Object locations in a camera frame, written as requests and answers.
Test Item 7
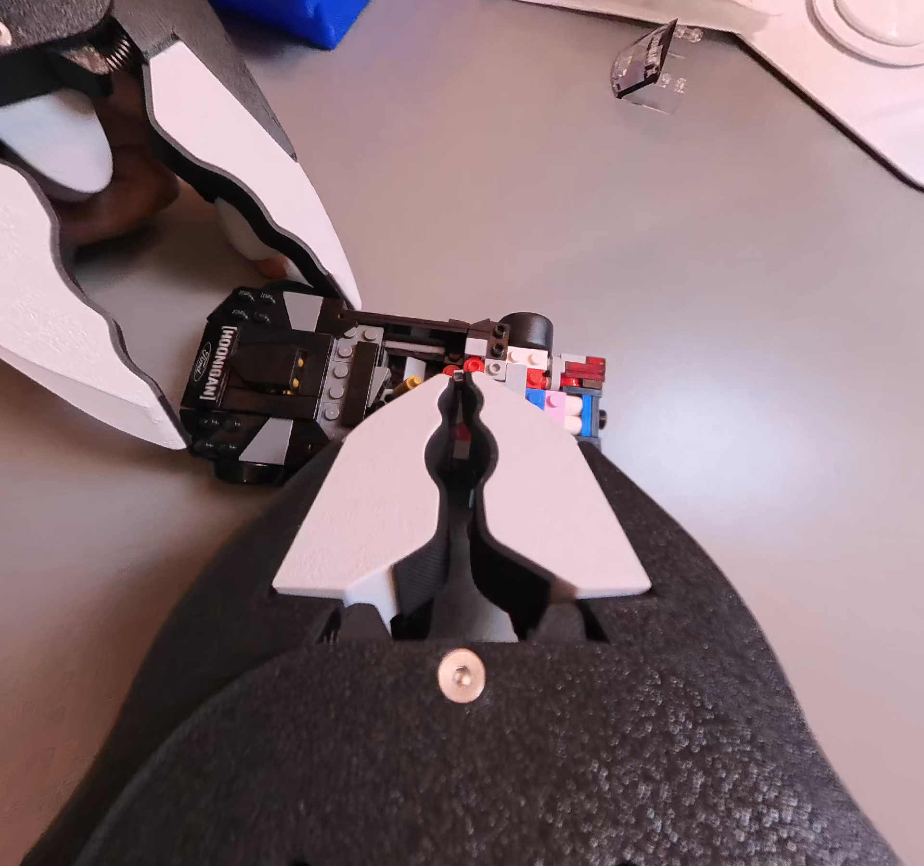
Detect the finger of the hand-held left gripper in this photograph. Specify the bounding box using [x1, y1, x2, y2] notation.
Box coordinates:
[141, 37, 363, 308]
[0, 156, 190, 453]

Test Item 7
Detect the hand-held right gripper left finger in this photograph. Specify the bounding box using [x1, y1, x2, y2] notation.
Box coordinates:
[270, 376, 463, 616]

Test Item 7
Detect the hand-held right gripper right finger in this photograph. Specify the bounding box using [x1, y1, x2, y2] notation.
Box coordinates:
[460, 373, 652, 604]

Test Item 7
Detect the small red grey lego piece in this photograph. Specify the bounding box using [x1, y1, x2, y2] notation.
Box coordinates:
[448, 373, 477, 466]

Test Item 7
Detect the black lego car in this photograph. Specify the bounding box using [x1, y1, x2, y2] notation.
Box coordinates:
[177, 285, 609, 490]

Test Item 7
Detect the clear lego windshield piece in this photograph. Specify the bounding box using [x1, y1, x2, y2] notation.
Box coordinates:
[608, 16, 708, 119]

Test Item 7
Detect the white booklet stand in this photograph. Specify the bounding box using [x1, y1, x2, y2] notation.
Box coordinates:
[727, 0, 924, 191]

